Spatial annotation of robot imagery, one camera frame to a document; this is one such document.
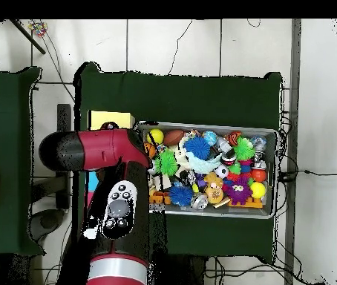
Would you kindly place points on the purple spiky monster toy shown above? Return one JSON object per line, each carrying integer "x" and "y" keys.
{"x": 239, "y": 191}

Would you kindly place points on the wooden box with three holes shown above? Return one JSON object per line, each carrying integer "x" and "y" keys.
{"x": 112, "y": 118}

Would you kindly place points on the orange basketball toy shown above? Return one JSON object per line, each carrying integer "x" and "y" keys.
{"x": 151, "y": 150}

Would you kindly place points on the cream fleece cloth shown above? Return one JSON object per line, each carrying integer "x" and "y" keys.
{"x": 182, "y": 158}

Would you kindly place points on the crushed black red can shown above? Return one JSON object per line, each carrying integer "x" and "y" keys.
{"x": 187, "y": 177}

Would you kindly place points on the small multicoloured toy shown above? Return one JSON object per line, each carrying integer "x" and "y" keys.
{"x": 38, "y": 28}

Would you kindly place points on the brown football toy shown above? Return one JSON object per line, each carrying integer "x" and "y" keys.
{"x": 173, "y": 137}

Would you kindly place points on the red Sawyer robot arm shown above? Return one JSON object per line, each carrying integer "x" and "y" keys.
{"x": 103, "y": 148}

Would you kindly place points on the black rod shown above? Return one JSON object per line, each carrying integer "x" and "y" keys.
{"x": 27, "y": 35}

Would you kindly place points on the crushed silver can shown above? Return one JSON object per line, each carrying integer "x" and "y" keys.
{"x": 199, "y": 201}

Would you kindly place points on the green spiky ball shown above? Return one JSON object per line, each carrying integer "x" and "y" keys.
{"x": 167, "y": 162}

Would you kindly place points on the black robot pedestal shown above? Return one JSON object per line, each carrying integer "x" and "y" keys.
{"x": 180, "y": 273}

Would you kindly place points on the dark green table cloth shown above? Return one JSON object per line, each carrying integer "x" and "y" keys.
{"x": 5, "y": 133}
{"x": 186, "y": 98}

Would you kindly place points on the yellow foam ball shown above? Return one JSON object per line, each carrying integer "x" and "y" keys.
{"x": 155, "y": 136}

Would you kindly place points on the large blue spiky ball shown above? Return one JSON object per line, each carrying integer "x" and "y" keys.
{"x": 197, "y": 147}

